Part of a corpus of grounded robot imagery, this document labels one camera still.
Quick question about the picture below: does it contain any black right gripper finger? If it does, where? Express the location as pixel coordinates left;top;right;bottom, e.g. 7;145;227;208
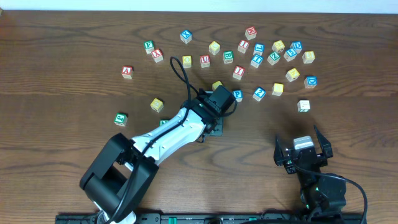
273;137;285;166
313;125;333;158

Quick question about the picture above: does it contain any red i block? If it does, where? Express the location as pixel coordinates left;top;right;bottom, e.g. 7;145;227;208
238;40;249;54
233;66;245;80

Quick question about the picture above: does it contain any green N wooden block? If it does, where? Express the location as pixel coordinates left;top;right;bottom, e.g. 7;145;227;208
159;119;169;126

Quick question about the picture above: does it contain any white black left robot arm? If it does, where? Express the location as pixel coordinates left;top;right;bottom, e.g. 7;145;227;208
80;86;236;223

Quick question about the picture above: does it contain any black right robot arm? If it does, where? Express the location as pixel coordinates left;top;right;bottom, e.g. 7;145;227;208
274;128;346;222

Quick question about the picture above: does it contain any yellow block lower middle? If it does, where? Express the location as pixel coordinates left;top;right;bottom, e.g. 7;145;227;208
211;80;223;91

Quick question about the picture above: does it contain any blue P wooden block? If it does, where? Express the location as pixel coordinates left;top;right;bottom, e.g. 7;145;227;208
233;90;243;102

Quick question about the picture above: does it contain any green 7 wooden block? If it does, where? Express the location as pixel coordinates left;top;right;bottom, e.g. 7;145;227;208
297;100;311;113

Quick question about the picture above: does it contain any red U block upper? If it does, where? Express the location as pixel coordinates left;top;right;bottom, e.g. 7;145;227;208
200;55;210;68

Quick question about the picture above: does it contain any blue 2 wooden block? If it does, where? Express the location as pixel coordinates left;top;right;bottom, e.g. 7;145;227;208
252;87;266;101

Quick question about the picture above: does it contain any green B wooden block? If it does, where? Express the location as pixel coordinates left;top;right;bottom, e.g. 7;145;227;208
223;50;234;63

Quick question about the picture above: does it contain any yellow O wooden block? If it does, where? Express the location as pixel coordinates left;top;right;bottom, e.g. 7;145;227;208
182;55;192;68

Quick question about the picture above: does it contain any yellow block upper middle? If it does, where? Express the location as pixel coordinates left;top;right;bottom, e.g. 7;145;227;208
209;41;221;55

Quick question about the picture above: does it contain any yellow 2 wooden block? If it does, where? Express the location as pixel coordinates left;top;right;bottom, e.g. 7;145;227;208
150;98;164;113

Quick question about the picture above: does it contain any blue T wooden block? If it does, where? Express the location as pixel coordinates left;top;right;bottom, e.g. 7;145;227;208
250;54;264;68

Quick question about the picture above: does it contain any blue D block near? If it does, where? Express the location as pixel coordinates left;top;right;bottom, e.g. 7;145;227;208
304;76;318;88

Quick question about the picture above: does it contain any blue d block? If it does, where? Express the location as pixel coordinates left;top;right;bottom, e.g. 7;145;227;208
290;41;303;54
304;76;318;88

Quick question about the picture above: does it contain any yellow S wooden block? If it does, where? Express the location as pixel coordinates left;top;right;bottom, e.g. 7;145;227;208
272;83;284;96

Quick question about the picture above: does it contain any blue L wooden block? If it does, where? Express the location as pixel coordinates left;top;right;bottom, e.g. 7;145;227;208
253;43;265;56

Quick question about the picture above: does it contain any blue X wooden block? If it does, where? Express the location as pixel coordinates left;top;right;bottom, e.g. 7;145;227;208
180;30;192;44

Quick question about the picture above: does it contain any red X wooden block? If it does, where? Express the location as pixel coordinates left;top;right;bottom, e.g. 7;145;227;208
150;49;164;63

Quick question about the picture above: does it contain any green Z wooden block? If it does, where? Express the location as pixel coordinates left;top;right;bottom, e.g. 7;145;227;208
267;52;280;65

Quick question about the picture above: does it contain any yellow block with picture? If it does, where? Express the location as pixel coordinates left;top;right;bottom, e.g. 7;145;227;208
285;68;300;82

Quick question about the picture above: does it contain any red H wooden block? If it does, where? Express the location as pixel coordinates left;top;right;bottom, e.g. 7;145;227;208
245;26;257;40

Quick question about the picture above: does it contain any green F wooden block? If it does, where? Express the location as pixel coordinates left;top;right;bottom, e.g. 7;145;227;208
144;40;155;54

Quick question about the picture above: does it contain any yellow block near Z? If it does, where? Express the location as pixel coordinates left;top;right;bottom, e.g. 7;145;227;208
272;40;285;54

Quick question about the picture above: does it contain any yellow 8 wooden block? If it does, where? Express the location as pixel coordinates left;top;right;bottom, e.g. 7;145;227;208
302;51;315;64

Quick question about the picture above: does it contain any blue 5 wooden block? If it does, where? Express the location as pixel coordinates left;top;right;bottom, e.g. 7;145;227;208
284;48;297;62

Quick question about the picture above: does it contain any red A wooden block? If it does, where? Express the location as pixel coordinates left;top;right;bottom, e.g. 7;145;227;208
121;66;134;79

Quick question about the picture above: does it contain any green J wooden block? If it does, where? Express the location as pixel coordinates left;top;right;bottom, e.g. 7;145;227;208
114;113;128;126

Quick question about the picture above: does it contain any blue D block far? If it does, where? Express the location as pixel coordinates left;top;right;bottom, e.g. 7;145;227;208
290;41;303;54

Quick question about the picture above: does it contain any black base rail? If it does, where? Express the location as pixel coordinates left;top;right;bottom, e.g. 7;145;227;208
55;212;363;224

